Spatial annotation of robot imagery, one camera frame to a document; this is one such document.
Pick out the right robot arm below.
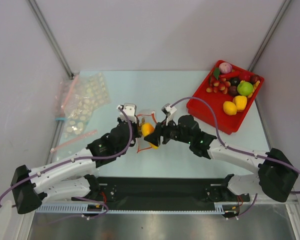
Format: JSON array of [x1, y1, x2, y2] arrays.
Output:
[[141, 115, 299, 203]]

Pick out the dark plum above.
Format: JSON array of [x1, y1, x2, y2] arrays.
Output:
[[250, 74, 260, 85]]

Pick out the red lychee cluster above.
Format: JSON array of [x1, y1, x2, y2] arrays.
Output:
[[206, 75, 231, 94]]

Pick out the left aluminium frame post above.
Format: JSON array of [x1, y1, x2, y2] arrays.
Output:
[[25, 0, 74, 80]]

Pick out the white cable duct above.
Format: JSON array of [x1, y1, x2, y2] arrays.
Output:
[[35, 202, 238, 215]]

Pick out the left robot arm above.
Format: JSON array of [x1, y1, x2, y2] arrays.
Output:
[[10, 117, 140, 215]]

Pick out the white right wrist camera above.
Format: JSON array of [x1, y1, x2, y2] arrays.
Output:
[[161, 103, 177, 126]]

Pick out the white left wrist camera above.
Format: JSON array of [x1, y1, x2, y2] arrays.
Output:
[[117, 103, 138, 124]]

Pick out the red chili pepper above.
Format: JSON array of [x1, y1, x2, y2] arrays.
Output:
[[219, 71, 241, 79]]

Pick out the clear zip bag orange zipper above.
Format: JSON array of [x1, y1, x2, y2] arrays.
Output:
[[136, 109, 157, 154]]

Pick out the bag of white slices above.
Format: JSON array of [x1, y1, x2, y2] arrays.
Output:
[[61, 72, 111, 139]]

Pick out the orange yellow mango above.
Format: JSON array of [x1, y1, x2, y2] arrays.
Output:
[[141, 123, 159, 149]]

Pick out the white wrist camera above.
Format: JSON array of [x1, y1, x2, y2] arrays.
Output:
[[161, 103, 177, 126], [117, 103, 138, 124]]

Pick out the green apple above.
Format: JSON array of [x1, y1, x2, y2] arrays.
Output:
[[237, 81, 253, 97]]

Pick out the red plastic tray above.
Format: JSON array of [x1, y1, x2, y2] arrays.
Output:
[[186, 60, 265, 135]]

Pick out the yellow bell pepper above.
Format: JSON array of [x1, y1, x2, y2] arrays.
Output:
[[232, 95, 248, 112]]

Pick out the right aluminium frame post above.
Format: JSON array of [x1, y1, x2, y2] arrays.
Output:
[[247, 0, 293, 72]]

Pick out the purple onion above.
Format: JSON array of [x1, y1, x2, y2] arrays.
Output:
[[218, 62, 233, 74]]

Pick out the red apple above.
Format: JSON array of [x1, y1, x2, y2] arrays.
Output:
[[239, 71, 252, 82]]

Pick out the yellow lemon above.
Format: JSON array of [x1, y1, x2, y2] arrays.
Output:
[[222, 101, 238, 116]]

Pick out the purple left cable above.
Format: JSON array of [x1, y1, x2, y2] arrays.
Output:
[[0, 107, 135, 222]]

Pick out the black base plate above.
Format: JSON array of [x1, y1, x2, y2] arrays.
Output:
[[83, 177, 250, 210]]

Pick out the pink zipper empty bag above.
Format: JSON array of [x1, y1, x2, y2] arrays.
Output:
[[48, 78, 98, 163]]

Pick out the aluminium frame post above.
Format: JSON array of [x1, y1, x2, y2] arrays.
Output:
[[247, 0, 293, 72], [25, 0, 74, 80]]

